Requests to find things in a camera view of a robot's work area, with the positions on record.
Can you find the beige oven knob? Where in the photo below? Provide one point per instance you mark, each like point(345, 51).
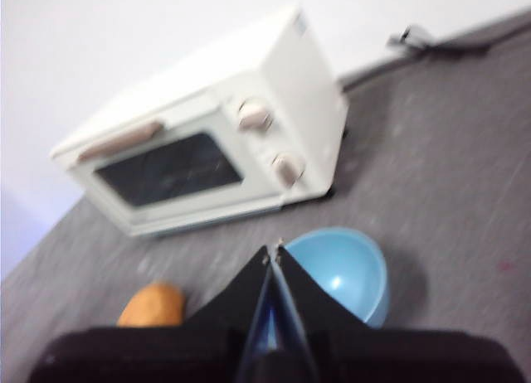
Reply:
point(288, 168)
point(254, 114)

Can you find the blue ribbed bowl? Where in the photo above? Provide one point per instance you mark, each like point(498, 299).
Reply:
point(344, 275)

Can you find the brown potato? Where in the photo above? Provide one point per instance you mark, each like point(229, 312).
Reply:
point(151, 302)

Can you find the metal crumb tray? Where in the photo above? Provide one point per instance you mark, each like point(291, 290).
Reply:
point(215, 224)

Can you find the cream toaster oven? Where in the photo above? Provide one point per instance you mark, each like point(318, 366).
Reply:
point(290, 59)

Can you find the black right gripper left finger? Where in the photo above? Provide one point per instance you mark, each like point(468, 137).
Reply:
point(166, 354)

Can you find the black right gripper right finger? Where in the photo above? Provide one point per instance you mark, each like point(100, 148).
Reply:
point(373, 358)

